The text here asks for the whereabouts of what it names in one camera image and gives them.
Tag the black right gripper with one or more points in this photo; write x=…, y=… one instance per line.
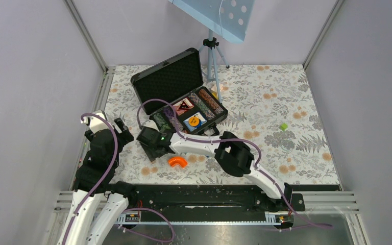
x=151, y=153

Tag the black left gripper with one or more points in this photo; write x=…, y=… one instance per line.
x=125, y=136

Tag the orange curved toy block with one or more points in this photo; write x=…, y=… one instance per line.
x=177, y=161

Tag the blue card deck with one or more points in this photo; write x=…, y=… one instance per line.
x=200, y=116

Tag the yellow big blind button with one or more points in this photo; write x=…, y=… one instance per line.
x=193, y=120

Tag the blue small blind button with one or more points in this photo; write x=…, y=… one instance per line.
x=194, y=127

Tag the black all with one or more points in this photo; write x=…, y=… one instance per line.
x=183, y=106

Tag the black poker set case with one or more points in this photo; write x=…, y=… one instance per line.
x=171, y=80

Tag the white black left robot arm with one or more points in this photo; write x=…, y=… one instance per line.
x=96, y=203

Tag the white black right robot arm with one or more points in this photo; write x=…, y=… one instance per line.
x=237, y=157

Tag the green chip row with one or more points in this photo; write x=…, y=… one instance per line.
x=161, y=122

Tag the red card deck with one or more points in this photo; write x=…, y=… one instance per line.
x=181, y=100

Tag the orange blue chip row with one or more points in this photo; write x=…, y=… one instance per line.
x=212, y=102

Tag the blue tripod stand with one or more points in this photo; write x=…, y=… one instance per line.
x=212, y=45

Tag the floral table mat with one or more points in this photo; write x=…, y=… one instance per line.
x=259, y=98

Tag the green toy cube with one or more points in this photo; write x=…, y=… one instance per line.
x=283, y=126

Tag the blue perforated board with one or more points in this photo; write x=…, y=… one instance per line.
x=228, y=18

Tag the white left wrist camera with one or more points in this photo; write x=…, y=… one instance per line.
x=94, y=123

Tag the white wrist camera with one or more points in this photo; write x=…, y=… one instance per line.
x=94, y=123
x=150, y=124

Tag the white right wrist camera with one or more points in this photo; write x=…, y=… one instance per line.
x=150, y=124

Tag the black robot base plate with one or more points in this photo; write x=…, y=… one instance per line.
x=205, y=203

